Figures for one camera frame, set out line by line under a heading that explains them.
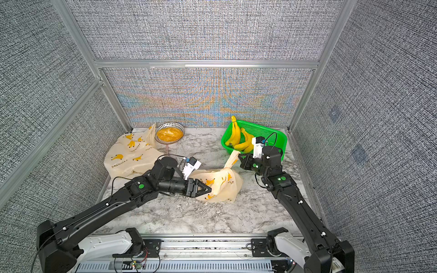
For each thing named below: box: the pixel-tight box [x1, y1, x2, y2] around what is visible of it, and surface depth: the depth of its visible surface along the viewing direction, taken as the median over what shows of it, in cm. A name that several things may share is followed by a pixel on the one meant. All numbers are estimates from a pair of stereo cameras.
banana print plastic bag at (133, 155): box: [103, 122, 165, 179], surface depth 95 cm
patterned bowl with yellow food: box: [154, 122, 186, 145], surface depth 112 cm
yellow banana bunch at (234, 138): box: [224, 115, 241, 148], surface depth 111 cm
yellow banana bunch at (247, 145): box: [233, 127, 255, 154], surface depth 105 cm
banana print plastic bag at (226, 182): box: [188, 150, 244, 203], surface depth 74 cm
